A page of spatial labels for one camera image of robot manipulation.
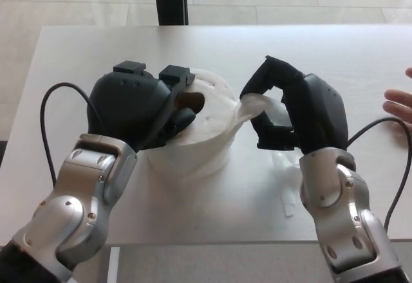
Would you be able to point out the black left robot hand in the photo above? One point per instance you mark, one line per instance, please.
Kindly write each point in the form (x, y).
(128, 109)

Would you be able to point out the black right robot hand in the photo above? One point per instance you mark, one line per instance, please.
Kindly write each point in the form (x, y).
(322, 115)

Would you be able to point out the white toilet paper roll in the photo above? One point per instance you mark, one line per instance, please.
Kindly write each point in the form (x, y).
(206, 148)

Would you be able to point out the person's bare hand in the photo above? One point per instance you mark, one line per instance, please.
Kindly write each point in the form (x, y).
(400, 103)

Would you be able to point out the small white paper scrap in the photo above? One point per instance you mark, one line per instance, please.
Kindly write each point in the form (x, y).
(288, 206)

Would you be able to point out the black vertical pillar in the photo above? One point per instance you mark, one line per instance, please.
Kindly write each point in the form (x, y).
(170, 0)

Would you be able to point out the white upright table leg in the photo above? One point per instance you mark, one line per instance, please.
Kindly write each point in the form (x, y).
(114, 265)

